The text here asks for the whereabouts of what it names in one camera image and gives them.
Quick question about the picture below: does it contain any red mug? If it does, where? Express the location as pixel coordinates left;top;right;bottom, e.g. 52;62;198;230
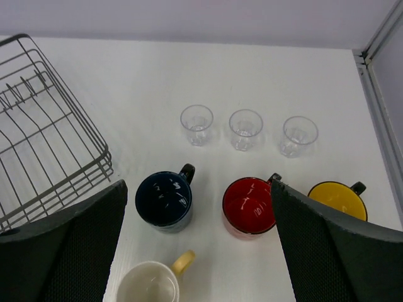
222;173;281;240

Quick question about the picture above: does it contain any pale yellow mug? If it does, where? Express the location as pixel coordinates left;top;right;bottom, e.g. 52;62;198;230
116;250;196;301

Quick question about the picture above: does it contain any clear glass cup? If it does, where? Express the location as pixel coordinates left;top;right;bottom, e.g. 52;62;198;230
229;109;263;152
279;116;319;158
179;104;214;147

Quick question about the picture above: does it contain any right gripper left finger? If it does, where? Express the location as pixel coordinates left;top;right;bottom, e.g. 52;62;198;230
1;180;128;301

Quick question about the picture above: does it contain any right frame post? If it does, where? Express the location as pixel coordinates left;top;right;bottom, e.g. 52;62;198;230
352;0;403;189

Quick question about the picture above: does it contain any blue mug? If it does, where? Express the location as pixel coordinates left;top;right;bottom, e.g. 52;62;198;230
135;164;195;233

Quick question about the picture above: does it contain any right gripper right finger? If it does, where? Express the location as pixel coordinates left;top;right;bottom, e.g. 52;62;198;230
271;179;402;301

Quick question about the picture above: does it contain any wire dish rack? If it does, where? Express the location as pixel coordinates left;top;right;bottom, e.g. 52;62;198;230
1;33;113;232

